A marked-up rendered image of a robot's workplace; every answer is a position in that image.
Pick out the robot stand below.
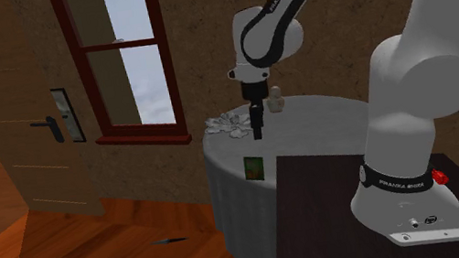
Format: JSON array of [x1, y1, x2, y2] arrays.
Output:
[[259, 130, 459, 258]]

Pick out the pale stone bust figure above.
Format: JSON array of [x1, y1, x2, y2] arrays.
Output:
[[264, 85, 286, 115]]

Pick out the green and red card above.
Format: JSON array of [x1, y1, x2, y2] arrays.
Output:
[[243, 154, 267, 184]]

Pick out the dark red framed window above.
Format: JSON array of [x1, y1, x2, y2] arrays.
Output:
[[47, 0, 194, 162]]

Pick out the small dark pointed object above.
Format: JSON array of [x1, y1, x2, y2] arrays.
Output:
[[150, 235, 189, 248]]

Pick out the round table with grey cloth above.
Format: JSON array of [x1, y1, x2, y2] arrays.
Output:
[[196, 84, 391, 258]]

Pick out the white flower-shaped dish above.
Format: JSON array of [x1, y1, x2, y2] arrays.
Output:
[[203, 107, 256, 144]]

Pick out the brown wooden door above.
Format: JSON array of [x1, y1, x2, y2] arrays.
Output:
[[0, 0, 106, 231]]

